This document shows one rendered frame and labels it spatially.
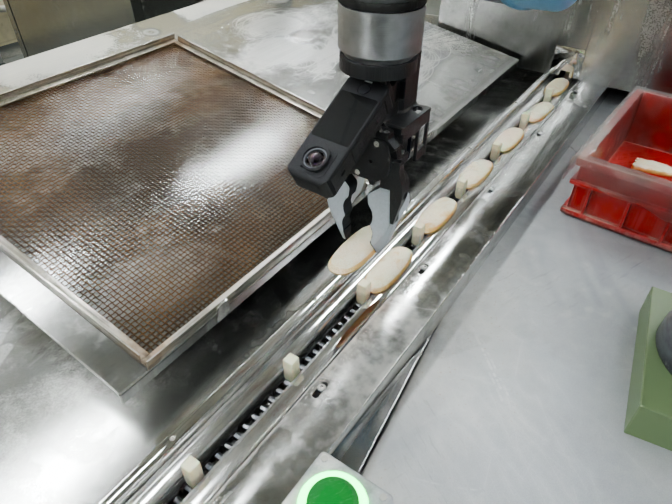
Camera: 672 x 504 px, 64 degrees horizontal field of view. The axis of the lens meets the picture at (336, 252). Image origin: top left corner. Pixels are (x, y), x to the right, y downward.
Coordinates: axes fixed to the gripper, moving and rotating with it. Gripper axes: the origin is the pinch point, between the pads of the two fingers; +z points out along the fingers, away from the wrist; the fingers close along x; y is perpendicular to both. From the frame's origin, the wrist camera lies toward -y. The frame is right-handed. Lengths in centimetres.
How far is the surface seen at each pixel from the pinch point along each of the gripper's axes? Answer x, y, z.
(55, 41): 228, 97, 48
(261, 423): -2.0, -20.0, 8.9
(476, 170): -0.9, 34.0, 7.6
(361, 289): -0.7, 0.0, 7.4
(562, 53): 0, 80, 2
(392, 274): -2.2, 4.9, 7.8
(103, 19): 185, 96, 31
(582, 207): -17.5, 36.0, 9.4
